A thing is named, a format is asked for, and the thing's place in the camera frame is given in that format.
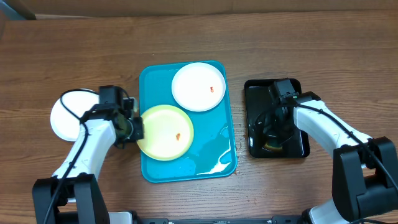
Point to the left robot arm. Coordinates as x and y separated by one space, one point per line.
72 193

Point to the white plate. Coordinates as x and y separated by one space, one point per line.
66 121
198 87

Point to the yellow plate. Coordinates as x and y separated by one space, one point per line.
168 133

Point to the black tray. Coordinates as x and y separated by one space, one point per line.
260 95

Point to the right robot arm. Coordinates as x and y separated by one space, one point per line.
364 170

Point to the teal plastic tray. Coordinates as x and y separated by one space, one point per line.
213 150

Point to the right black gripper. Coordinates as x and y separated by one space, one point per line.
277 130

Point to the yellow green sponge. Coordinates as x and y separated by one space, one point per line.
271 147

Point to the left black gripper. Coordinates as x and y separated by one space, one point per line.
139 134

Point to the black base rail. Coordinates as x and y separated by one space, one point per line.
277 219

